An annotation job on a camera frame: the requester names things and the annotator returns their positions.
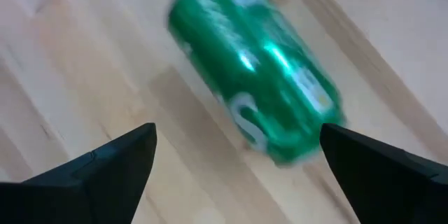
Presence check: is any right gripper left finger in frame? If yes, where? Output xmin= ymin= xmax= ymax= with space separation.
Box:
xmin=0 ymin=122 xmax=158 ymax=224

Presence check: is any green Sprite can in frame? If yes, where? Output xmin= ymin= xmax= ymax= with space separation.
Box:
xmin=166 ymin=0 xmax=347 ymax=165

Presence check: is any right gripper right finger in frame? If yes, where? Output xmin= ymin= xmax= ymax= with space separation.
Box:
xmin=320 ymin=122 xmax=448 ymax=224

